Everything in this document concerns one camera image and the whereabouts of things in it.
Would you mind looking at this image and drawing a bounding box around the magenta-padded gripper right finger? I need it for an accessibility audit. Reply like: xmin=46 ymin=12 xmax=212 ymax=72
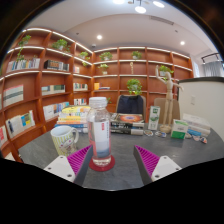
xmin=133 ymin=144 xmax=184 ymax=186

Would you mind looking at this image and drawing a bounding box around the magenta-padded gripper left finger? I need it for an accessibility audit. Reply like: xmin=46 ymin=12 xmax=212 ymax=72
xmin=43 ymin=144 xmax=94 ymax=187

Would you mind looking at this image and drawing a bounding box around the clear plastic water bottle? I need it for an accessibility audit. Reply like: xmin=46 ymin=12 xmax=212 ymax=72
xmin=86 ymin=96 xmax=113 ymax=168

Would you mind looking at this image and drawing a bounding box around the yellow striped white mug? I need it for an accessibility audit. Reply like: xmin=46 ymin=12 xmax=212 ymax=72
xmin=50 ymin=125 xmax=80 ymax=158

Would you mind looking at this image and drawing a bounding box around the green white small box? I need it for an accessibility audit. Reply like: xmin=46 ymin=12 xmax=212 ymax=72
xmin=170 ymin=119 xmax=190 ymax=140

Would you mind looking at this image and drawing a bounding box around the tall green white carton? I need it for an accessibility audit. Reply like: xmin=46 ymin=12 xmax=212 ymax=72
xmin=147 ymin=105 xmax=161 ymax=131

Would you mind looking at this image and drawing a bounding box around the stack of colourful books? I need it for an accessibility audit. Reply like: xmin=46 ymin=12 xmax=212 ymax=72
xmin=54 ymin=105 xmax=92 ymax=134

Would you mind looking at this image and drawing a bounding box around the flat round red coaster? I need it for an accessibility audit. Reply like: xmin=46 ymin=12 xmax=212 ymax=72
xmin=88 ymin=154 xmax=116 ymax=173

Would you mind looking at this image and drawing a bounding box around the stack of dark books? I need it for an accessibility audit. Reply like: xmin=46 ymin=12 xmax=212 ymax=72
xmin=109 ymin=112 xmax=146 ymax=136

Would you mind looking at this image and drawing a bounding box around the tan upholstered chair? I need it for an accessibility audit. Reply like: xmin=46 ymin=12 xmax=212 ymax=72
xmin=153 ymin=97 xmax=181 ymax=125

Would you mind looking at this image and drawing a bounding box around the wooden artist mannequin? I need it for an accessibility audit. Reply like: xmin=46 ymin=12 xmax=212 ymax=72
xmin=154 ymin=64 xmax=184 ymax=134

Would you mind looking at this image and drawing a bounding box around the dark office chair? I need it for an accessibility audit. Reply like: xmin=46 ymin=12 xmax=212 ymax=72
xmin=115 ymin=94 xmax=147 ymax=116

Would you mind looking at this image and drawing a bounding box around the white partition with dark top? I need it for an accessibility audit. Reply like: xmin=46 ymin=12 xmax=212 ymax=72
xmin=177 ymin=76 xmax=224 ymax=141

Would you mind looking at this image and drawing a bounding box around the grey window curtain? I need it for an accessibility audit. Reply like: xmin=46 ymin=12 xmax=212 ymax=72
xmin=203 ymin=60 xmax=224 ymax=78

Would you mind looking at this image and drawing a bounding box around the black ceiling track light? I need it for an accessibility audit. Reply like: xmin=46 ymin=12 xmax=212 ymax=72
xmin=200 ymin=52 xmax=223 ymax=64

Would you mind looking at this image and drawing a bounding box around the ceiling air vent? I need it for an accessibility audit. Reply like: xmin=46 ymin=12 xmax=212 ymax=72
xmin=148 ymin=15 xmax=175 ymax=26

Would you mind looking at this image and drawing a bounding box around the branched ceiling lamp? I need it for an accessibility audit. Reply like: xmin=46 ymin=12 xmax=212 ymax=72
xmin=112 ymin=0 xmax=166 ymax=14

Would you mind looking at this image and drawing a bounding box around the wooden wall shelf unit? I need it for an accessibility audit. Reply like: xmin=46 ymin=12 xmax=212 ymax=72
xmin=0 ymin=27 xmax=194 ymax=161

